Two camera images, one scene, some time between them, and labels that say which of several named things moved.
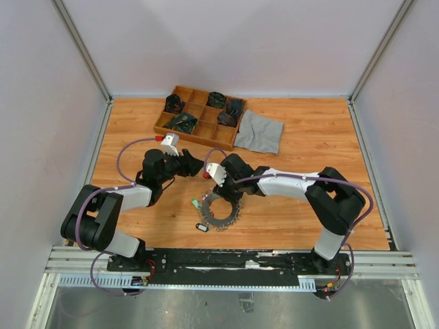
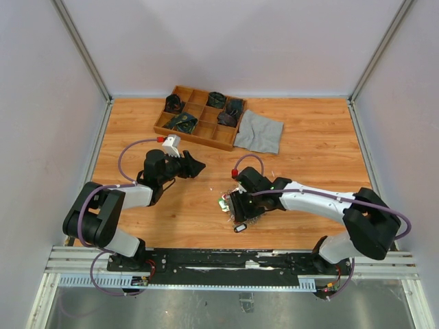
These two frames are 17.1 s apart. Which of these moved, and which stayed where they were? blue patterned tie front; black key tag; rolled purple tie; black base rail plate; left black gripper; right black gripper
Moved: black key tag; right black gripper
Stayed: left black gripper; black base rail plate; blue patterned tie front; rolled purple tie
